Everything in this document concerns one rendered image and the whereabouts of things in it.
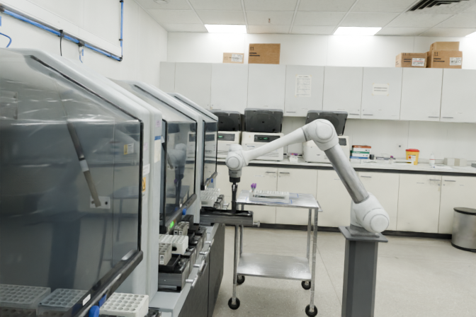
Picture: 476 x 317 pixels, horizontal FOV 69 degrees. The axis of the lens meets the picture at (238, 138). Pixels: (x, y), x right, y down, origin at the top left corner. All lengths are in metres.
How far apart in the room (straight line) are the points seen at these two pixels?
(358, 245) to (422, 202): 2.68
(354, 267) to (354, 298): 0.21
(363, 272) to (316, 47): 3.56
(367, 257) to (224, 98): 3.09
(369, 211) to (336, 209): 2.57
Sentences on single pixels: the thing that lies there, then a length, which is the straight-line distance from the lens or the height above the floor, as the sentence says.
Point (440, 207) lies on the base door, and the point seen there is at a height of 0.41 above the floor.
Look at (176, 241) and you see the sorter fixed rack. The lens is 1.64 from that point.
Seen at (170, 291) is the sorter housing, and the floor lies 0.74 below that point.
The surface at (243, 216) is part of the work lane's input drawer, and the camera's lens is 2.26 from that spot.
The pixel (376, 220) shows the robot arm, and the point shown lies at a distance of 2.19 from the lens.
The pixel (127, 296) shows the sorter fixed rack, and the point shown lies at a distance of 1.22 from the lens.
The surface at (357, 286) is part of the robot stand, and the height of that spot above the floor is 0.38.
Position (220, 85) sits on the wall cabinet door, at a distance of 4.88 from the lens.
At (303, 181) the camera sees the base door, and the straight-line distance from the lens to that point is 4.62.
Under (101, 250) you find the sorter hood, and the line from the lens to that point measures 0.93.
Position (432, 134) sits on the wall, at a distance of 5.68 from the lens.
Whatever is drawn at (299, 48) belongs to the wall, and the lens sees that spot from 5.29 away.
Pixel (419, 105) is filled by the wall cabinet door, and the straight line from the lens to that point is 5.24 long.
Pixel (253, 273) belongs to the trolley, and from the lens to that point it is 2.79.
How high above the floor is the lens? 1.41
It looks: 3 degrees down
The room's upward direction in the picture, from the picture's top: 2 degrees clockwise
